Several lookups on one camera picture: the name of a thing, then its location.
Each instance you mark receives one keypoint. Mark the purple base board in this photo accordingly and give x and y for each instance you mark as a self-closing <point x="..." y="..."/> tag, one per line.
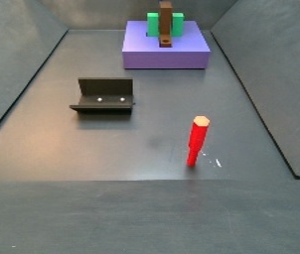
<point x="143" y="53"/>

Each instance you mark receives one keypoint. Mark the red peg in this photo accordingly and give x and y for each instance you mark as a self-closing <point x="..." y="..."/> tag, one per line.
<point x="200" y="128"/>

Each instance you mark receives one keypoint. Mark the right green block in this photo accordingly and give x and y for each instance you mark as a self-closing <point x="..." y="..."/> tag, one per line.
<point x="153" y="24"/>

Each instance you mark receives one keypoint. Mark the brown L-shaped block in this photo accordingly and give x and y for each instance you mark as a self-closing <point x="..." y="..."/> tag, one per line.
<point x="165" y="24"/>

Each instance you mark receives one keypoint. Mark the black angle bracket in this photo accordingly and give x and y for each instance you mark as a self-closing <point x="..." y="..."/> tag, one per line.
<point x="105" y="94"/>

